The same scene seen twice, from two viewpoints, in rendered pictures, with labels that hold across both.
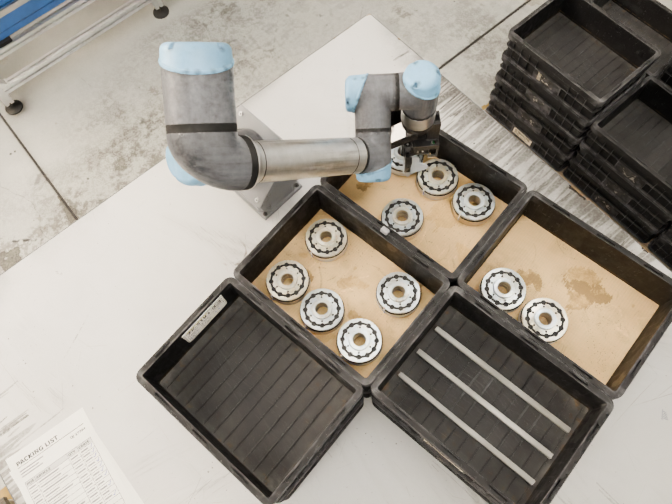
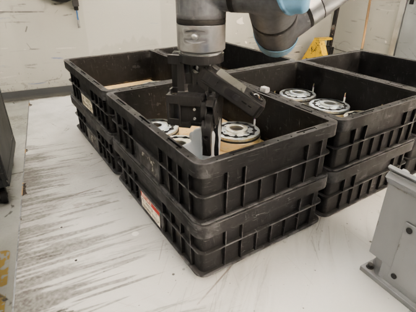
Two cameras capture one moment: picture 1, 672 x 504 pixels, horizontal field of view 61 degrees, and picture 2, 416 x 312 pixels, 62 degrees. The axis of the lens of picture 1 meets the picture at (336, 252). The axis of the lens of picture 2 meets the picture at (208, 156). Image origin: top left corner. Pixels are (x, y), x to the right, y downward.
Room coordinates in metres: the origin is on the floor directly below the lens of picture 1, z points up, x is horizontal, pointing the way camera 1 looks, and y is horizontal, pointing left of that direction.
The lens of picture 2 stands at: (1.27, -0.14, 1.16)
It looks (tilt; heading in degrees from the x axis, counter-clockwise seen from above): 28 degrees down; 188
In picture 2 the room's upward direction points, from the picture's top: straight up
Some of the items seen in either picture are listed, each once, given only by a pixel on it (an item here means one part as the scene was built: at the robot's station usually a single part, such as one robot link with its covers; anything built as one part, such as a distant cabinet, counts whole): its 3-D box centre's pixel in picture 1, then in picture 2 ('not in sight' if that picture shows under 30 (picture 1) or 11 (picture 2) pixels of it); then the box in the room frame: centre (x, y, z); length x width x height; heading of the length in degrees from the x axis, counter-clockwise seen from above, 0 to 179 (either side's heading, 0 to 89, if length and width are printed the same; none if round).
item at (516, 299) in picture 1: (503, 288); not in sight; (0.35, -0.37, 0.86); 0.10 x 0.10 x 0.01
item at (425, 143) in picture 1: (418, 133); (197, 89); (0.71, -0.23, 0.99); 0.09 x 0.08 x 0.12; 85
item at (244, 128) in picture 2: (402, 216); (236, 129); (0.57, -0.17, 0.86); 0.05 x 0.05 x 0.01
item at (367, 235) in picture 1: (341, 286); (311, 107); (0.42, 0.00, 0.87); 0.40 x 0.30 x 0.11; 41
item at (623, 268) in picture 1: (562, 295); (135, 87); (0.31, -0.49, 0.87); 0.40 x 0.30 x 0.11; 41
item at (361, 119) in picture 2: (340, 279); (313, 87); (0.42, 0.00, 0.92); 0.40 x 0.30 x 0.02; 41
